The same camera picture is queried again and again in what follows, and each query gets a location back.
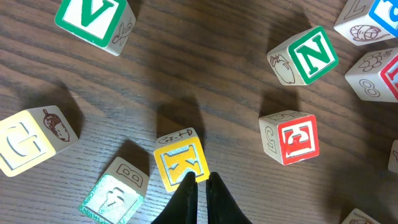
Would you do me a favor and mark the yellow letter C block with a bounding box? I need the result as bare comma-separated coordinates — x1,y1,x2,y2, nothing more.
387,139,398,174

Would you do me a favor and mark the yellow block lower left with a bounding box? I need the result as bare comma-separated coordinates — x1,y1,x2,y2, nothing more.
154,128,210,192

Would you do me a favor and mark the green number 4 block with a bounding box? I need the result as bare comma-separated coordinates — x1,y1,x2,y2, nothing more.
79,157,149,224

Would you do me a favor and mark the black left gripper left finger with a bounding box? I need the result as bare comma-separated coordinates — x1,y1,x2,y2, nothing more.
152,172,198,224

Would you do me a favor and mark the green letter N block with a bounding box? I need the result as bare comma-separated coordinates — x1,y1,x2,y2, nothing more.
267,26,338,85

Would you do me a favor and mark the green letter V block left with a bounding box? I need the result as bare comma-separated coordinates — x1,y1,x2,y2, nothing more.
55,0,136,56

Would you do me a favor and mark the red letter U block centre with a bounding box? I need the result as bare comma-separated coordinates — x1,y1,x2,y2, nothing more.
345,48,397,103

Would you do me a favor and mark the yellow block far left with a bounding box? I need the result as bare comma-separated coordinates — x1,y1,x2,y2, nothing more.
1,105,78,177

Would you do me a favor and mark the blue letter P block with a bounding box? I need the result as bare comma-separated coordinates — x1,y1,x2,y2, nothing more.
333,0,395,46

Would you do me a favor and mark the red number 3 block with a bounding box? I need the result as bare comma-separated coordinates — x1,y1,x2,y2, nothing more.
259,110,320,166

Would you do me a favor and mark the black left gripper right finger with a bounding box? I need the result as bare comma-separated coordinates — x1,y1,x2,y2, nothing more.
206,172,252,224

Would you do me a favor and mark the red letter A block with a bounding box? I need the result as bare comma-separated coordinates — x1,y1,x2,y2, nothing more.
341,208,380,224

